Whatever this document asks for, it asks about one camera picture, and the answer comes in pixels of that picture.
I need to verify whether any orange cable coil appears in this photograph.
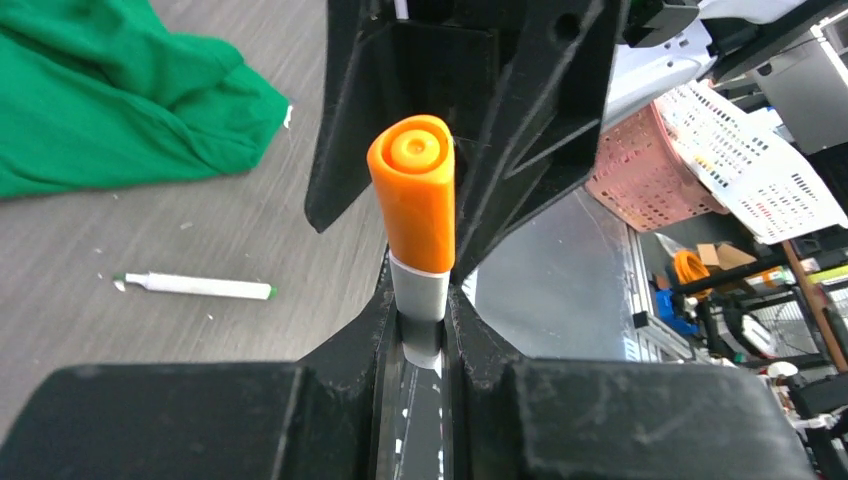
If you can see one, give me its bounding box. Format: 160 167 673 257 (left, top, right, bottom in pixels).
672 248 713 303

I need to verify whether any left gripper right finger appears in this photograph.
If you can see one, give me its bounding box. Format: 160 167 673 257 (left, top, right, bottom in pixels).
445 287 814 479

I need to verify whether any green cloth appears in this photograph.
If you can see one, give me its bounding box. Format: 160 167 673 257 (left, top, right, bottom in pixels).
1 1 292 198

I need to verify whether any white perforated basket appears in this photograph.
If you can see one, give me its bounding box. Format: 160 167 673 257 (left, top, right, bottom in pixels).
654 82 847 245

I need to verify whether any orange pen cap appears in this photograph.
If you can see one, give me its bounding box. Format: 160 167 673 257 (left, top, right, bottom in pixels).
366 115 456 274

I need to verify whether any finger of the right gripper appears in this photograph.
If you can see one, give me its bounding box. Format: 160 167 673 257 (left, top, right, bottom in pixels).
453 1 629 283
305 1 504 233

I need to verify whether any pink plastic basket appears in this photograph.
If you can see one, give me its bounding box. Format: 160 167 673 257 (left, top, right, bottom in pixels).
586 104 729 232

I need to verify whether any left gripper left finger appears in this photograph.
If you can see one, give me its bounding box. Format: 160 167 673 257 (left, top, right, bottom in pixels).
1 269 396 479

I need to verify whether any white marker blue tip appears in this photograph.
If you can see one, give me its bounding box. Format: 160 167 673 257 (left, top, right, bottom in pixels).
389 251 450 371

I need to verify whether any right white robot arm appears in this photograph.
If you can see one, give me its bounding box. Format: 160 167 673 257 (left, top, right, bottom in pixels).
305 0 839 280

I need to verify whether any white marker green tip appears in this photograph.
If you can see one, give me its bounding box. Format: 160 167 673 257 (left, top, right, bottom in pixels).
113 272 278 300

